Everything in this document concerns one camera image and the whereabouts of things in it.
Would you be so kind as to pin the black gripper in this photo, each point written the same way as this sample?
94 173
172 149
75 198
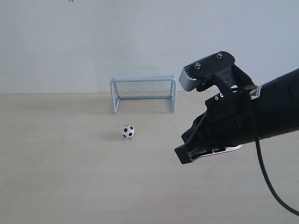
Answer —
224 127

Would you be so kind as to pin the small black white soccer ball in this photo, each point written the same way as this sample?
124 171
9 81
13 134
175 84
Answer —
128 131

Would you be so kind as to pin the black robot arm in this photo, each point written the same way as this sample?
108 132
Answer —
275 106

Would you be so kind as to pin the miniature white soccer goal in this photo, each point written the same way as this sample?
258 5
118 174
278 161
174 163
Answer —
151 87

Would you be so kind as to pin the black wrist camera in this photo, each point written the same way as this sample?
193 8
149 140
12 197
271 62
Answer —
217 69

